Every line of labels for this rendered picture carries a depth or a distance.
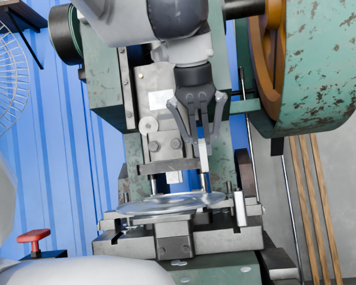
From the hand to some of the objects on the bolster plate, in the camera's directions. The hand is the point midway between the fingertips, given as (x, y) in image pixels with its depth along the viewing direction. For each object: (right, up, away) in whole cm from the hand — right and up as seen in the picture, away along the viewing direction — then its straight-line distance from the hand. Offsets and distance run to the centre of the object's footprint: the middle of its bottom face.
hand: (203, 155), depth 69 cm
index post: (+11, -18, +11) cm, 24 cm away
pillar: (+4, -17, +31) cm, 36 cm away
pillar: (-13, -19, +33) cm, 40 cm away
